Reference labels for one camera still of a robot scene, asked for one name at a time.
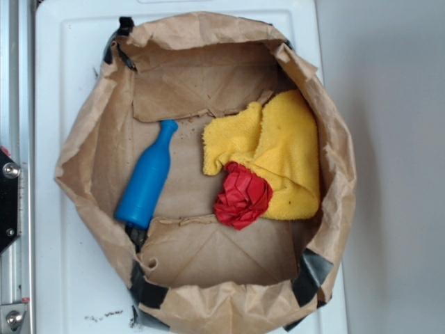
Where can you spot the blue plastic bottle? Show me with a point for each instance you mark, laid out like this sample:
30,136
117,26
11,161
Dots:
139,200

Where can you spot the aluminium rail with black bracket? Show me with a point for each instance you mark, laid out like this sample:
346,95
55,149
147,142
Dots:
16,156

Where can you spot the brown paper bag liner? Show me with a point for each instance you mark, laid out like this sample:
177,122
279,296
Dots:
193,68

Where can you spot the yellow terry cloth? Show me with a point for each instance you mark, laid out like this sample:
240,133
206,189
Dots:
278,142

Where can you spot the black container under paper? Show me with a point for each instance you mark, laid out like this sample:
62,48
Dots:
313,267

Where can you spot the crumpled red cloth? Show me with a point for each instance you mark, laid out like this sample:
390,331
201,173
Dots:
245,196

